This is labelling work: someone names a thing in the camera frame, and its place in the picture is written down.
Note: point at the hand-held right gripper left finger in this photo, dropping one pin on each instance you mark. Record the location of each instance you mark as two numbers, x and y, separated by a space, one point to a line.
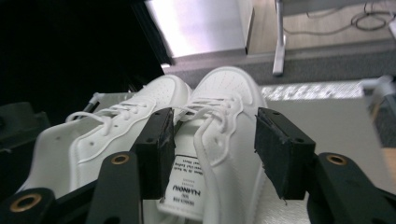
155 155

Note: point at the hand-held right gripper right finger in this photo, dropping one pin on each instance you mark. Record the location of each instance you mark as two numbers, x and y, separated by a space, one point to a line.
283 152

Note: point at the grey two-tier shoe rack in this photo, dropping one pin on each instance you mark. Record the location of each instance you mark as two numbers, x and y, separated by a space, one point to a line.
330 124

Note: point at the white sneaker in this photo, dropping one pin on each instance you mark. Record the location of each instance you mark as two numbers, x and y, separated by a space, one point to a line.
93 146
230 130

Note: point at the dark curtain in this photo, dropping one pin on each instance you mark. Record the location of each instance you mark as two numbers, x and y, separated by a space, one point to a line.
62 46

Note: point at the white cabinet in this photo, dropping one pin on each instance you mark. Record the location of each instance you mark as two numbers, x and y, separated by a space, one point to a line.
199 25

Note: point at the white desk frame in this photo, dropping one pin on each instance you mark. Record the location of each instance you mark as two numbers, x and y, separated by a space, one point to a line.
279 40

